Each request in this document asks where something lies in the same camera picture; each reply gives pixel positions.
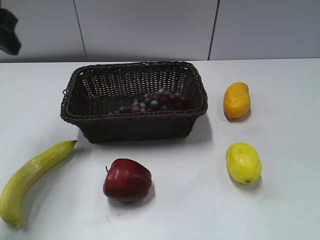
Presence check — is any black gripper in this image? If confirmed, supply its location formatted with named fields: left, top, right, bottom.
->
left=0, top=8, right=22, bottom=56

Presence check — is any purple grape bunch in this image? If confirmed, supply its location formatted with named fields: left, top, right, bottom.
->
left=114, top=88, right=190, bottom=114

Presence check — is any dark brown wicker basket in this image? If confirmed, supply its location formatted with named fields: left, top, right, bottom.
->
left=60, top=61, right=208, bottom=144

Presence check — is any yellow banana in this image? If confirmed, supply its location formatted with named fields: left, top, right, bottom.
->
left=0, top=140, right=77, bottom=229

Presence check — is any red apple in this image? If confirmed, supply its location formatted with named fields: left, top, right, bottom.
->
left=103, top=158, right=152, bottom=202

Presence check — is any orange mango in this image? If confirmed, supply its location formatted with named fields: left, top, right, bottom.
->
left=223, top=82, right=251, bottom=119

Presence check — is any yellow lemon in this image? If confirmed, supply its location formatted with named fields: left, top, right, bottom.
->
left=226, top=142, right=262, bottom=185

